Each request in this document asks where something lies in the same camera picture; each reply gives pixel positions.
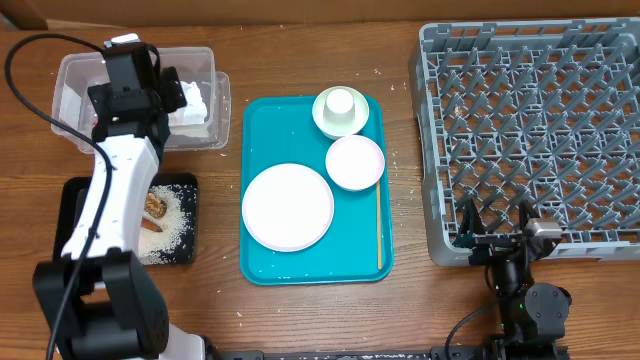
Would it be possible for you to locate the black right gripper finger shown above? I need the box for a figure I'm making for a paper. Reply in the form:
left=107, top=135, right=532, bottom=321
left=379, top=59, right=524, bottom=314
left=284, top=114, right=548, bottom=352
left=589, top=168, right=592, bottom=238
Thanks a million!
left=458, top=198, right=484, bottom=236
left=518, top=200, right=539, bottom=235

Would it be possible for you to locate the white napkin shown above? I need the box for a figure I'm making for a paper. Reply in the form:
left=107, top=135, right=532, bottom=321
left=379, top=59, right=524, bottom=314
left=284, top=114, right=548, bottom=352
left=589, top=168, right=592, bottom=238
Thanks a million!
left=169, top=81, right=208, bottom=127

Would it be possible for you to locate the wooden chopstick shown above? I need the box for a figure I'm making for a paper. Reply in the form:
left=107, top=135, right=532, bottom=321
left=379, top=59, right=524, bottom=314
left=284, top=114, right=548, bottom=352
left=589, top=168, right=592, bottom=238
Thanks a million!
left=376, top=180, right=383, bottom=270

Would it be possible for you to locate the brown crumbly food scrap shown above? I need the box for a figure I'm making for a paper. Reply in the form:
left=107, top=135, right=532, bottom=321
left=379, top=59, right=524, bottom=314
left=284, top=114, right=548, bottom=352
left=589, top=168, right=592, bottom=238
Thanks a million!
left=144, top=192, right=167, bottom=219

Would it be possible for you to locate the orange carrot piece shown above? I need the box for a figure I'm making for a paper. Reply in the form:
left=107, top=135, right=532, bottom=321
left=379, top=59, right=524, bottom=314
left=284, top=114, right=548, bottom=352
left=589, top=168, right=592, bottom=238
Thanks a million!
left=141, top=218, right=162, bottom=233

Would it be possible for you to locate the pink bowl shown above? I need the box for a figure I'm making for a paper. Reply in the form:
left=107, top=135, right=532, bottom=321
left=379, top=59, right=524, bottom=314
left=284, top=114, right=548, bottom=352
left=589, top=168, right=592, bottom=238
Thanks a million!
left=325, top=135, right=386, bottom=191

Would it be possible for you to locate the white rice pile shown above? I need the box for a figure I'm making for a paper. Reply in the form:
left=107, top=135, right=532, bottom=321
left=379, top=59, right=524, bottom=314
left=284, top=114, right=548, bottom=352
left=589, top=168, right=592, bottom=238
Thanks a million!
left=138, top=184, right=197, bottom=265

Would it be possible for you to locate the cream bowl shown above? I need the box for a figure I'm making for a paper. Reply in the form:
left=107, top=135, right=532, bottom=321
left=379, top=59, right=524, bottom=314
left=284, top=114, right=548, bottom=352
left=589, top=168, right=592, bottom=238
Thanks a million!
left=312, top=86, right=370, bottom=140

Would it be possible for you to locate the white upturned cup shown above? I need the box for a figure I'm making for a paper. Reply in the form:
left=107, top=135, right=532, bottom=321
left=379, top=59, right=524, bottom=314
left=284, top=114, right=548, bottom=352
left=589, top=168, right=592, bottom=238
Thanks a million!
left=323, top=88, right=355, bottom=126

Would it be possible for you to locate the large white plate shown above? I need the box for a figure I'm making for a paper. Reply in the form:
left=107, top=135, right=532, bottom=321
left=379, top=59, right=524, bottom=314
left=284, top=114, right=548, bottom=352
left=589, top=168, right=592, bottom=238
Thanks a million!
left=241, top=163, right=335, bottom=252

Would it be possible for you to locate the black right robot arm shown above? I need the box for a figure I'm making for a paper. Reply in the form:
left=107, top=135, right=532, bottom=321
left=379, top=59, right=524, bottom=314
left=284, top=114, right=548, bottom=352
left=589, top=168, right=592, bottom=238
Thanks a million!
left=443, top=200, right=572, bottom=360

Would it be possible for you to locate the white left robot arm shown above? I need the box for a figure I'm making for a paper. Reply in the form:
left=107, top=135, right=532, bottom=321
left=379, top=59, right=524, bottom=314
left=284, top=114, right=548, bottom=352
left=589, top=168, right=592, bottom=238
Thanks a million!
left=33, top=41, right=215, bottom=359

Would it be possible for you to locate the clear plastic bin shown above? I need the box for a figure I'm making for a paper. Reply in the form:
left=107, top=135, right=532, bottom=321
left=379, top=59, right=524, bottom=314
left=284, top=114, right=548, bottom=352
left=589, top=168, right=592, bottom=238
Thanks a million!
left=52, top=47, right=231, bottom=152

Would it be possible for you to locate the grey dish rack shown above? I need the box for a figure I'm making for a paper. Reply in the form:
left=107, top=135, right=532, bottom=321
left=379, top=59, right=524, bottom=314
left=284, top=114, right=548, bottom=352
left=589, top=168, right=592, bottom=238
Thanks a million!
left=409, top=18, right=639, bottom=266

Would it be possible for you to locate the black tray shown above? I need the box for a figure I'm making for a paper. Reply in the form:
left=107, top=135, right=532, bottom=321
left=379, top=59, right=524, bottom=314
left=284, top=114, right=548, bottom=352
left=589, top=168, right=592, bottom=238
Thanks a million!
left=52, top=173, right=198, bottom=265

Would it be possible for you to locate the teal serving tray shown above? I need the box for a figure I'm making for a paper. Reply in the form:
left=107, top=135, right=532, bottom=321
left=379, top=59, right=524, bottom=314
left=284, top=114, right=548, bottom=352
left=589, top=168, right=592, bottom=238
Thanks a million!
left=239, top=96, right=394, bottom=286

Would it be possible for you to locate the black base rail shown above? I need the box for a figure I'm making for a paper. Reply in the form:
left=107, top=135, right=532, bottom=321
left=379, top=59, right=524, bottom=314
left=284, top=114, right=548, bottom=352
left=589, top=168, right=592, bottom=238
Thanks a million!
left=219, top=345, right=571, bottom=360

